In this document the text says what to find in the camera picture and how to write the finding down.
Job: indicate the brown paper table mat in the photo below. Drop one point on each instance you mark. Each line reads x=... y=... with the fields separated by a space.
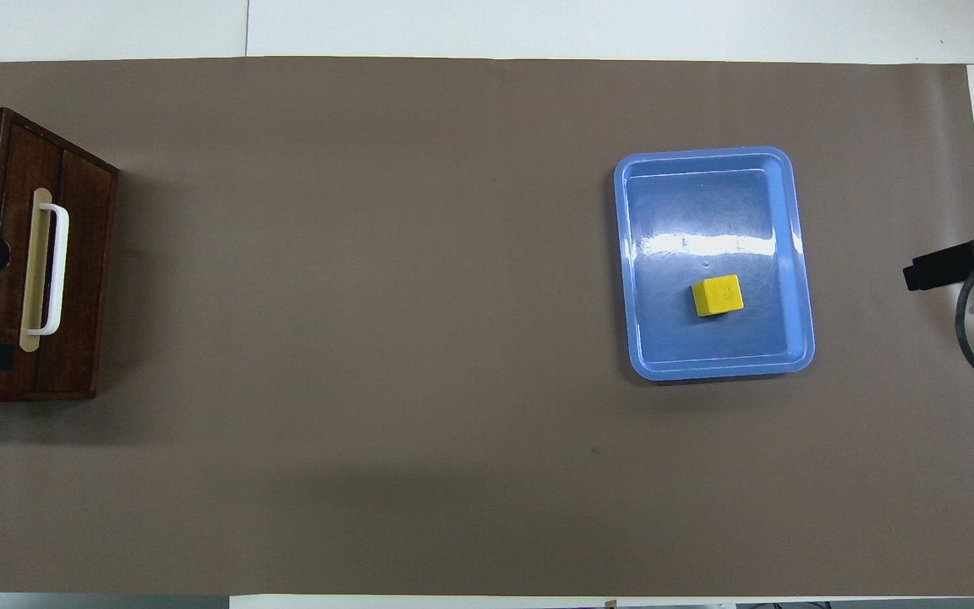
x=369 y=338

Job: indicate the yellow cube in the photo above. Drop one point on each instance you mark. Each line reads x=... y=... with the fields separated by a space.
x=718 y=296

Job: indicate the blue plastic tray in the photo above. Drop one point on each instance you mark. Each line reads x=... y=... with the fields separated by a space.
x=707 y=211

